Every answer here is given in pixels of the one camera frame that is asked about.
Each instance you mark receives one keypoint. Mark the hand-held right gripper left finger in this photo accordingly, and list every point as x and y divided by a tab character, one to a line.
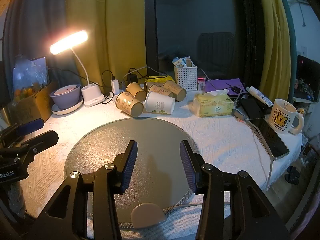
128	166

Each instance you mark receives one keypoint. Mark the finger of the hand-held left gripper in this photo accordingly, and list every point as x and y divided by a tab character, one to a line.
45	138
30	126

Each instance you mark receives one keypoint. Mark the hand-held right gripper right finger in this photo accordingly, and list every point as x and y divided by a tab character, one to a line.
187	166

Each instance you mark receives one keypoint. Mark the brown printed paper cup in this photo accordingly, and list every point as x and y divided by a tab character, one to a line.
127	103
135	90
175	88
146	86
157	88

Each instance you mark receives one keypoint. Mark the white printed paper cup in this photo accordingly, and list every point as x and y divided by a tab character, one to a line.
157	103

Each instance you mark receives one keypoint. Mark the cardboard box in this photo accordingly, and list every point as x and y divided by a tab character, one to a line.
37	102

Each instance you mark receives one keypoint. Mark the white textured tablecloth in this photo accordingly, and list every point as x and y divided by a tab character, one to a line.
215	142

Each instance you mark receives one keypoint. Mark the white plate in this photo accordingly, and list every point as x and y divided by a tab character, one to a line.
71	108

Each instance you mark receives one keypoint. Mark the purple bowl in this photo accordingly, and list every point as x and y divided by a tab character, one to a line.
65	100

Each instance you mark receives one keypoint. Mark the clear plastic bag of fruit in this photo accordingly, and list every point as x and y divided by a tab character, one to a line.
27	77

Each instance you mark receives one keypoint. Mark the grey round puck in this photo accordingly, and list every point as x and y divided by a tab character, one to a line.
147	216

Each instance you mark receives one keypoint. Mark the white desk lamp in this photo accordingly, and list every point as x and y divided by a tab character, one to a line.
92	96

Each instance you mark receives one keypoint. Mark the yellow tissue pack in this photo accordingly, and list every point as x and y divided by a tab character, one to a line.
212	106

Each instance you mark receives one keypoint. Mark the white plug charger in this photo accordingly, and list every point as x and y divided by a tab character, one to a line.
115	86

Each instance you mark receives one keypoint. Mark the small pink box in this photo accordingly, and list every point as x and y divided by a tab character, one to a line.
201	83

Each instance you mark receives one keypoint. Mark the black pouch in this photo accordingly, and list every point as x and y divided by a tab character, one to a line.
252	108

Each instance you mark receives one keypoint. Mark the white plastic basket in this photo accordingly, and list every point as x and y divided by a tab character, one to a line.
186	78

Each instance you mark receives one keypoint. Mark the black plug charger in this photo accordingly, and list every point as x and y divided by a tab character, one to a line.
132	78

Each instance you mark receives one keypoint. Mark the purple cloth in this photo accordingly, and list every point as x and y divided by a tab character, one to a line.
220	85

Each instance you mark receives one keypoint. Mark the black smartphone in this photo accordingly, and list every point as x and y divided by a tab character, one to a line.
271	140

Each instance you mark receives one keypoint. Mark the yellow bag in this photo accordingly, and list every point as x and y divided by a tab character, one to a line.
156	79

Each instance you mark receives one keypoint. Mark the white tube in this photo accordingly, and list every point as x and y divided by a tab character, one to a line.
258	95

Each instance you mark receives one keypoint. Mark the grey curtain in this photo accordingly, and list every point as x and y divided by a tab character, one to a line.
32	25

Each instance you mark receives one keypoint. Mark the packets in basket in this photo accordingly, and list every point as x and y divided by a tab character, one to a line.
183	62

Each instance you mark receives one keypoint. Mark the white bear print mug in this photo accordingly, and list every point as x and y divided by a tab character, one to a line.
281	116

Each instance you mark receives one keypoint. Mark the yellow curtain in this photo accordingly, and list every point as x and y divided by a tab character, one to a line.
120	30
272	42

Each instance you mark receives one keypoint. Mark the dark monitor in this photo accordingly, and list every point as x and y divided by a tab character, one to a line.
308	72

